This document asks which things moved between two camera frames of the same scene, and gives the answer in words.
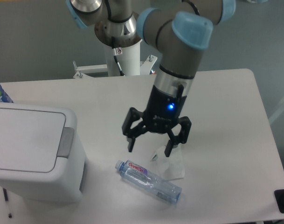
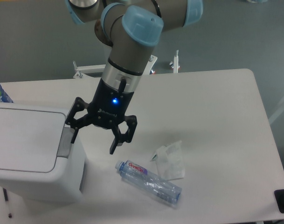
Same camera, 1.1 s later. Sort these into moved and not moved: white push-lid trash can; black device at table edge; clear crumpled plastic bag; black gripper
Moved: black gripper
Not moved: white push-lid trash can; black device at table edge; clear crumpled plastic bag
